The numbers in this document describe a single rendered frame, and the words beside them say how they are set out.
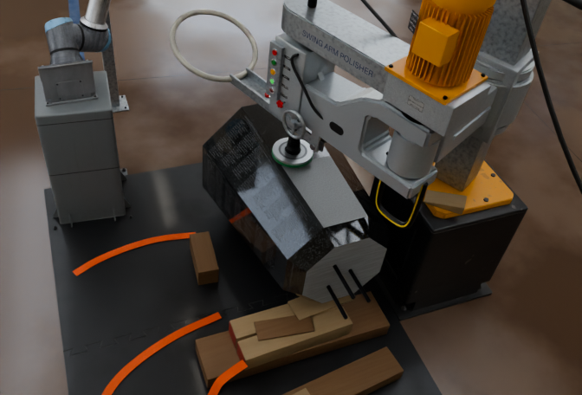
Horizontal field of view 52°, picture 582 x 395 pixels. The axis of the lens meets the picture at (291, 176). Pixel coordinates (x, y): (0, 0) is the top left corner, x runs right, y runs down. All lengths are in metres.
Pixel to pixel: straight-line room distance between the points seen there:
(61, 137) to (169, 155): 1.09
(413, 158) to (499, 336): 1.60
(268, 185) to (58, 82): 1.24
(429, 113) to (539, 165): 2.84
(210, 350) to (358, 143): 1.35
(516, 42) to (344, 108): 0.79
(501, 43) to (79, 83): 2.14
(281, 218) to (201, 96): 2.19
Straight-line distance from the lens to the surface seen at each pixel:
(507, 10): 2.76
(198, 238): 3.63
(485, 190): 3.34
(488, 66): 2.82
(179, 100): 4.92
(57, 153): 3.59
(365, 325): 3.40
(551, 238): 4.45
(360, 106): 2.49
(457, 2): 2.07
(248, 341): 3.13
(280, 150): 3.10
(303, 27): 2.57
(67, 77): 3.41
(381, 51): 2.41
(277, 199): 3.03
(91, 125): 3.47
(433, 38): 2.08
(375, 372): 3.27
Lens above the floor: 2.87
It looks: 42 degrees down
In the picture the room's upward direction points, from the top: 8 degrees clockwise
